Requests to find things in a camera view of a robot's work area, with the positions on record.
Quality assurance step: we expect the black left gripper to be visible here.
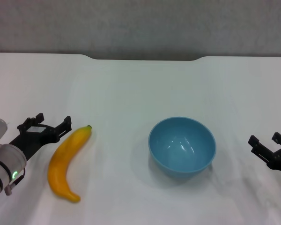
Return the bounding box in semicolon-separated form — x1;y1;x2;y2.
9;113;72;162

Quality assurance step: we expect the blue plastic bowl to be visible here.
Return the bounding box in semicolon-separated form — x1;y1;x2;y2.
148;117;217;179

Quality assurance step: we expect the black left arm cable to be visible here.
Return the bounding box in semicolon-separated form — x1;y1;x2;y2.
4;168;26;196

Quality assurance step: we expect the yellow banana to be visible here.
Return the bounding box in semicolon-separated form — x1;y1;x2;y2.
47;125;93;203

